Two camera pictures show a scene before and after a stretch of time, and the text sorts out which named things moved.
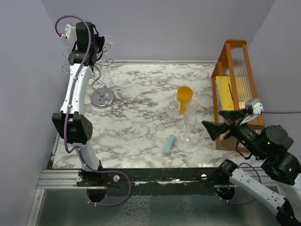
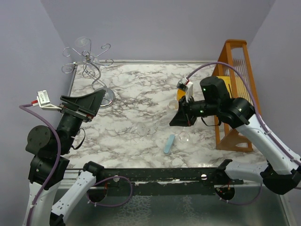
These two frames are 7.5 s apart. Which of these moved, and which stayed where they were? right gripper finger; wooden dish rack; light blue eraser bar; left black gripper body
Moved: right gripper finger; left black gripper body
Stayed: wooden dish rack; light blue eraser bar
